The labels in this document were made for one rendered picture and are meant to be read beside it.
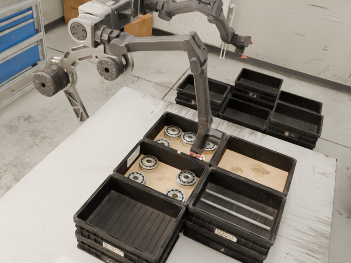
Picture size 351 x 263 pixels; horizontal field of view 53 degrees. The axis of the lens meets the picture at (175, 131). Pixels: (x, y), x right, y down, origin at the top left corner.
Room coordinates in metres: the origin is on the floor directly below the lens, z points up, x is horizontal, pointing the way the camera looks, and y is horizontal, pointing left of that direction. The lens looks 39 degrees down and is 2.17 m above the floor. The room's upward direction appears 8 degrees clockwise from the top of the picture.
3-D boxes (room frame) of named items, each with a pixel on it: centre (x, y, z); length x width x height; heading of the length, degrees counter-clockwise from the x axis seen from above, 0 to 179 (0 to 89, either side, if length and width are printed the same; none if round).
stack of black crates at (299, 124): (2.33, -0.95, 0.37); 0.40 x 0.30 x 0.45; 72
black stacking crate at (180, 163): (1.21, 0.04, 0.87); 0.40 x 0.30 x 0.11; 70
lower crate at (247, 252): (1.08, -0.34, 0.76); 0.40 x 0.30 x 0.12; 70
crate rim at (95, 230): (0.93, 0.14, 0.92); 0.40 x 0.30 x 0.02; 70
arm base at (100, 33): (1.51, 0.39, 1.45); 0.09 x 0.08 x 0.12; 162
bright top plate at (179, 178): (1.25, -0.09, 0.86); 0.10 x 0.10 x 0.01
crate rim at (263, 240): (1.08, -0.34, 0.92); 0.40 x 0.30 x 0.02; 70
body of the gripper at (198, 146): (1.39, -0.14, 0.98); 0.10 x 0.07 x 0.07; 161
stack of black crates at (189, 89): (2.58, -0.19, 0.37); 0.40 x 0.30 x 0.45; 72
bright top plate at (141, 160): (1.32, 0.12, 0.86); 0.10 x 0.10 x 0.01
